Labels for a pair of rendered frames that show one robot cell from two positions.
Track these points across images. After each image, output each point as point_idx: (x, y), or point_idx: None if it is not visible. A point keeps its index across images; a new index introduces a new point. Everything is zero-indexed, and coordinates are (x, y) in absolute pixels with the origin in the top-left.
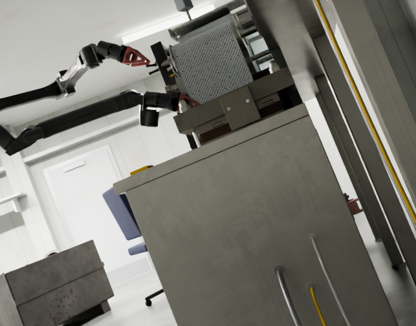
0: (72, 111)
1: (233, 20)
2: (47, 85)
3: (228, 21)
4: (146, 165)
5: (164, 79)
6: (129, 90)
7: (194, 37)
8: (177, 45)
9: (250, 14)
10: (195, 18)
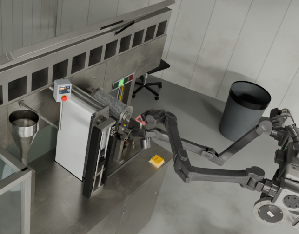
0: (186, 139)
1: (102, 88)
2: (196, 166)
3: (102, 90)
4: (156, 154)
5: (114, 140)
6: (156, 128)
7: (118, 100)
8: (126, 105)
9: (132, 79)
10: (92, 96)
